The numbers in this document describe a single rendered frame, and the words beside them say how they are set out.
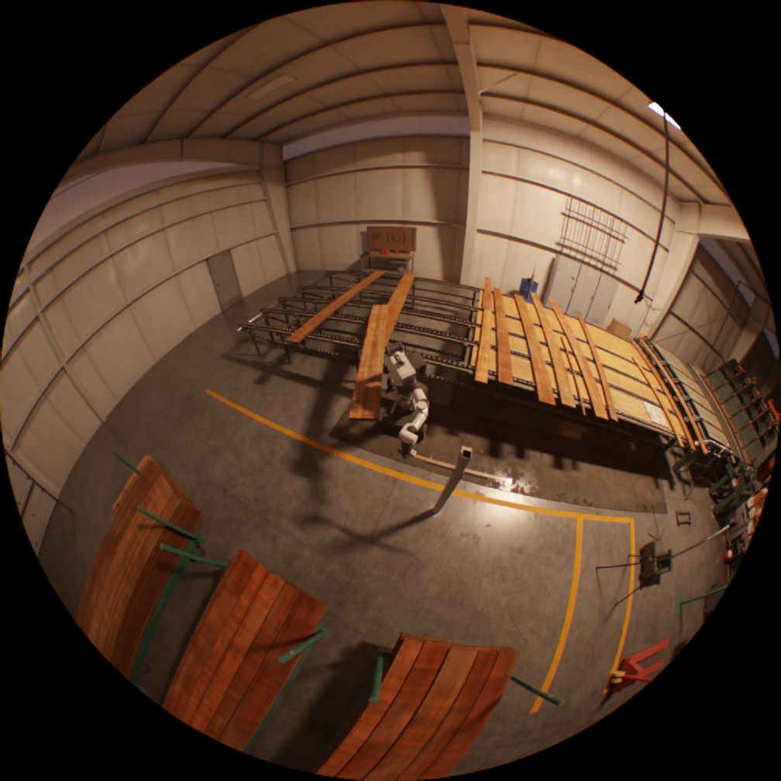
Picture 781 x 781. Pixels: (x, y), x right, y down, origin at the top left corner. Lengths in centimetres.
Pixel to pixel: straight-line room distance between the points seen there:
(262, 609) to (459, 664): 160
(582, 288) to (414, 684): 922
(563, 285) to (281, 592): 917
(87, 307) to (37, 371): 228
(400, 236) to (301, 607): 910
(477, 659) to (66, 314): 934
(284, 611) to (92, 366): 756
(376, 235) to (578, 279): 704
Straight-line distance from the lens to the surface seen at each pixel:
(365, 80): 766
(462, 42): 497
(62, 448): 896
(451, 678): 217
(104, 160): 901
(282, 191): 1149
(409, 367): 199
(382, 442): 302
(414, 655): 203
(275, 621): 234
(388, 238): 884
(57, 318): 821
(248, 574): 242
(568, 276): 843
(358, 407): 219
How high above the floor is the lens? 256
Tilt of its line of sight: 45 degrees down
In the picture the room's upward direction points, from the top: straight up
